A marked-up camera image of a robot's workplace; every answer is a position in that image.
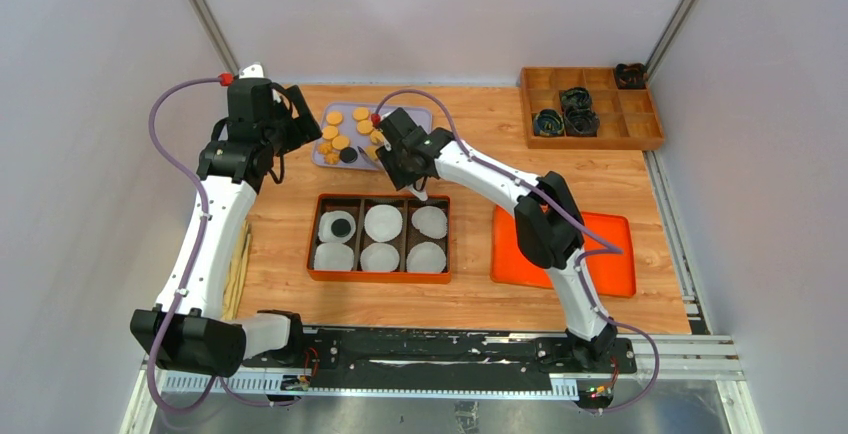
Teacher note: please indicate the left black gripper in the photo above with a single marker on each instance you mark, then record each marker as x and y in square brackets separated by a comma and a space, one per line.
[304, 123]

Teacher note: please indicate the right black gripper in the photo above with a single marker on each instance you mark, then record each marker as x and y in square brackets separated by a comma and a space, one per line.
[400, 180]

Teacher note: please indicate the round yellow biscuit boxed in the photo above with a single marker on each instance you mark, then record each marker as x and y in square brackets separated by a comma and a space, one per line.
[376, 137]

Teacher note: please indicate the lavender cookie tray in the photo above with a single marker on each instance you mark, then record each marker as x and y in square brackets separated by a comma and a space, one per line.
[347, 128]

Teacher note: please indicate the black sandwich cookie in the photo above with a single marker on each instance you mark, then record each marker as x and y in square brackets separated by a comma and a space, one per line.
[348, 155]
[342, 228]

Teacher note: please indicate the round yellow biscuit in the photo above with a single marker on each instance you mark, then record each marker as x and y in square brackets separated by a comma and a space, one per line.
[365, 127]
[330, 132]
[340, 142]
[361, 113]
[334, 118]

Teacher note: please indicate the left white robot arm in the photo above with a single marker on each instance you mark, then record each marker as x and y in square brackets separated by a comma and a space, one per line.
[185, 330]

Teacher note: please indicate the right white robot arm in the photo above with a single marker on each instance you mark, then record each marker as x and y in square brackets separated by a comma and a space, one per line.
[550, 231]

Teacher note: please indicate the flower butter cookie upper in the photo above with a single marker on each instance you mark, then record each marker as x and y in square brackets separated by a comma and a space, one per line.
[325, 148]

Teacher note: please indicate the white paper cup back-right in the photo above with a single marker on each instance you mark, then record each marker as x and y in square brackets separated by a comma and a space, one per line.
[430, 221]

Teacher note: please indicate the white paper cup back-middle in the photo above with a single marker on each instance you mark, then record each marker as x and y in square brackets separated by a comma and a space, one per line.
[383, 223]

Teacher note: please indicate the white paper cup back-left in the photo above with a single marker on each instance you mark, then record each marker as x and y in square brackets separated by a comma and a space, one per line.
[324, 234]

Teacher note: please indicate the orange compartment box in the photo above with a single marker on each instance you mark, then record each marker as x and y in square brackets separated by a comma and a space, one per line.
[358, 205]

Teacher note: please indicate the white paper cup front-right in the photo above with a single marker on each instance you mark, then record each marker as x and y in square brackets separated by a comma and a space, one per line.
[426, 257]

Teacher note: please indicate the white paper cup front-middle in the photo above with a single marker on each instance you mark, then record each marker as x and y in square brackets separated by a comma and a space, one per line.
[379, 257]

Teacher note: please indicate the white paper cup front-left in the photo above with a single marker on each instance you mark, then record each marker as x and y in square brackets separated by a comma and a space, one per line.
[333, 257]

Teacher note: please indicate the rolled dark fabric left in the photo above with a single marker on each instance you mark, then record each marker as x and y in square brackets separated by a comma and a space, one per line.
[548, 123]

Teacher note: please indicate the rolled dark fabric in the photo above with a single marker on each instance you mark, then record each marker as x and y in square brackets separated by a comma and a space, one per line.
[548, 123]
[581, 123]
[577, 98]

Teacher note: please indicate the rolled dark fabric right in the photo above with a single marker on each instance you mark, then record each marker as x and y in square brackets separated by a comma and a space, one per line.
[581, 123]

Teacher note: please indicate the rolled dark fabric top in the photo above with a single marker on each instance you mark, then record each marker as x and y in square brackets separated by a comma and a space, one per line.
[577, 98]

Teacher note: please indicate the yellow cloth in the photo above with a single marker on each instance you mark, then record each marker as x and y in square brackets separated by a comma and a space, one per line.
[237, 273]

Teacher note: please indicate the wooden compartment organizer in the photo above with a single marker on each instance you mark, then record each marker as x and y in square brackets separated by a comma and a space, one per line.
[629, 119]

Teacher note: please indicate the orange box lid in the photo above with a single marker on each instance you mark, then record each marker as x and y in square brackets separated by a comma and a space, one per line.
[612, 274]

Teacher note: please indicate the black object in corner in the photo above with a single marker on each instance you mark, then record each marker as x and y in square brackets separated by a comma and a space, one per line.
[631, 76]

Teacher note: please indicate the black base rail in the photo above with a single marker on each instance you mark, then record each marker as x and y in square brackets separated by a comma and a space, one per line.
[449, 361]

